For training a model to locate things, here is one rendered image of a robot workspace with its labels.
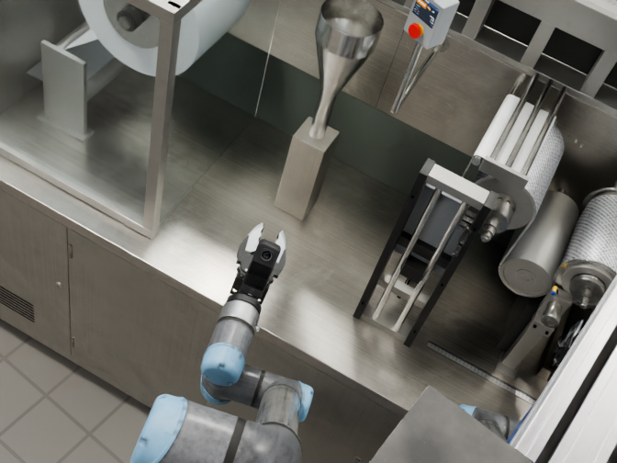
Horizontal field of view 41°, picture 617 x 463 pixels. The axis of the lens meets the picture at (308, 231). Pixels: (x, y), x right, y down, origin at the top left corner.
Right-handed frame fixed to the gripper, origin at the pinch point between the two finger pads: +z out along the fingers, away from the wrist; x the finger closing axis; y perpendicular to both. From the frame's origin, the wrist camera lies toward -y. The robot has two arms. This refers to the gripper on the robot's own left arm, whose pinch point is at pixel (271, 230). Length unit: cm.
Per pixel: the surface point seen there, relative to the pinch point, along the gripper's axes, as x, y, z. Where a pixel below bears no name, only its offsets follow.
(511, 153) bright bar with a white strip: 41, -24, 22
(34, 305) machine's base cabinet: -58, 97, 18
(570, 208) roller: 66, -3, 37
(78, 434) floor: -32, 127, -3
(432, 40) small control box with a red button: 16, -40, 26
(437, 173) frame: 26.9, -21.4, 11.4
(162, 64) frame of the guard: -32.0, -19.8, 13.5
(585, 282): 67, -8, 11
